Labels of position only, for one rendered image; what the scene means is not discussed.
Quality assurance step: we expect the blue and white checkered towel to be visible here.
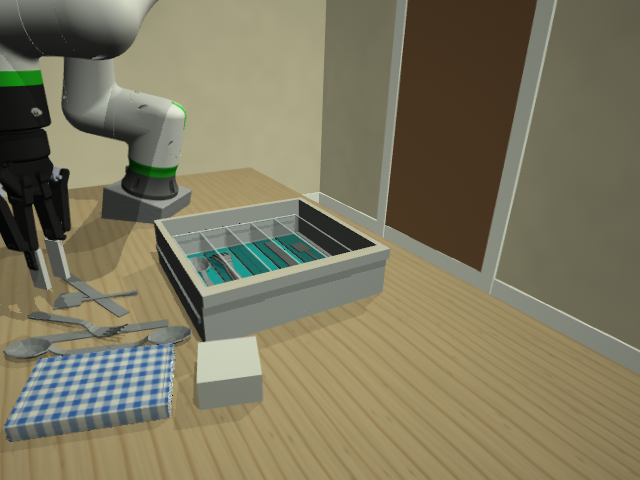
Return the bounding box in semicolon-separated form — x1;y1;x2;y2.
4;343;175;442

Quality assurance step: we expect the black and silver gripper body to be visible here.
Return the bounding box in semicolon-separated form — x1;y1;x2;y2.
0;128;53;199

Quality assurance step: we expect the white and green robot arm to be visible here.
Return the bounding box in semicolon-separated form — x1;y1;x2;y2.
0;0;186;201

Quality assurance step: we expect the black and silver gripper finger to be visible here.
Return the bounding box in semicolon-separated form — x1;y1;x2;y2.
0;175;52;290
33;166;71;279

